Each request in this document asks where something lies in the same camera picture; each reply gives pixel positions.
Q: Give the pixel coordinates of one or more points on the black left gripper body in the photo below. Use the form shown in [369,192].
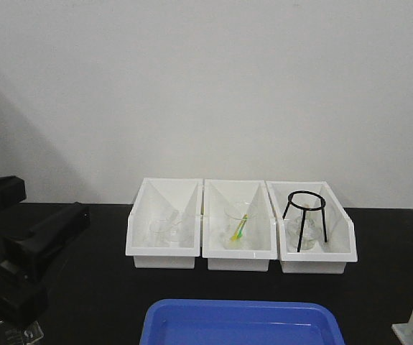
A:
[21,301]

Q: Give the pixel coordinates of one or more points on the clear glass beaker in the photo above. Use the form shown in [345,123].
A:
[20,327]

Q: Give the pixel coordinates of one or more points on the left white storage bin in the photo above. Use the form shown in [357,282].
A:
[156,199]

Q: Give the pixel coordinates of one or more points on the white storage bin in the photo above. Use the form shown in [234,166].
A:
[324,258]
[217,194]
[156,199]

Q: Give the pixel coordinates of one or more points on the glassware in left bin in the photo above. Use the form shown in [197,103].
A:
[167,232]

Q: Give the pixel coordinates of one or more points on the blue plastic tray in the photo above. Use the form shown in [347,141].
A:
[191,321]

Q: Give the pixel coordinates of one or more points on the glass beaker in middle bin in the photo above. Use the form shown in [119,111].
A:
[233,213]

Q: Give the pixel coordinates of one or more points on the yellow green plastic droppers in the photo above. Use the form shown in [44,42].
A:
[238,233]

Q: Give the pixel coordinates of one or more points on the middle white storage bin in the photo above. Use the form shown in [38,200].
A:
[217,194]

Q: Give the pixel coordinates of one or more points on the glass flask in right bin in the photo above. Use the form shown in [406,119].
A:
[304,237]

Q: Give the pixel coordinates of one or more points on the right white storage bin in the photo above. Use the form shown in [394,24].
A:
[324,258]

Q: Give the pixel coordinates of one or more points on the black wire tripod stand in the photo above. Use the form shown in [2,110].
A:
[319,205]

